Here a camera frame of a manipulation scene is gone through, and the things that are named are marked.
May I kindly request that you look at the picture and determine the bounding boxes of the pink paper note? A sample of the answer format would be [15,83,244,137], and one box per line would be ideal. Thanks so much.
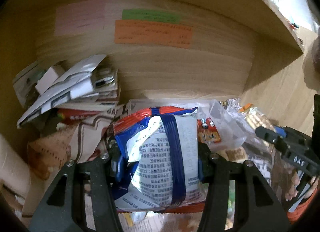
[54,0,105,36]

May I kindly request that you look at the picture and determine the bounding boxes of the orange paper note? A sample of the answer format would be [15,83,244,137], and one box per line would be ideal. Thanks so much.
[114,20,193,49]

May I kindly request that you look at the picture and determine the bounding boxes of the red orange snack packet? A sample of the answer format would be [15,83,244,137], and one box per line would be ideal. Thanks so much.
[197,118,221,145]

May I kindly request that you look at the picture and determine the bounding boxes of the clear plastic storage bin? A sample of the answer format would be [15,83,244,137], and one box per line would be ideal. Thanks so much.
[126,99,248,152]

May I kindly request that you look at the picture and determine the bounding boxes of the red book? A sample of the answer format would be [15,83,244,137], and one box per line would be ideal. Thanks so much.
[57,108,100,125]

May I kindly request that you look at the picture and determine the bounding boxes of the blue white snack packet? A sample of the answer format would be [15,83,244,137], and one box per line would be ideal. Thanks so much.
[113,106,205,212]

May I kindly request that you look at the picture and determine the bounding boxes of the beige cushion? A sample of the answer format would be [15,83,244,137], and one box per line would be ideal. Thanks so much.
[0,134,30,198]

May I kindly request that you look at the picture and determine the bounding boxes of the newspaper print cloth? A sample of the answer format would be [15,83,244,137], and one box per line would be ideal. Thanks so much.
[15,104,235,232]

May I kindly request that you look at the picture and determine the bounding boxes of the green paper note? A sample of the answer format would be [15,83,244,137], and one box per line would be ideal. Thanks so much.
[121,9,181,24]

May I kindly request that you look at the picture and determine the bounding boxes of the stack of books and papers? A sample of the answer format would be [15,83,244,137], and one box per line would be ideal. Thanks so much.
[16,54,120,128]

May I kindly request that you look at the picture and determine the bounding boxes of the person's right hand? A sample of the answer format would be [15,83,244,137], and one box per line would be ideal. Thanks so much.
[285,170,320,202]

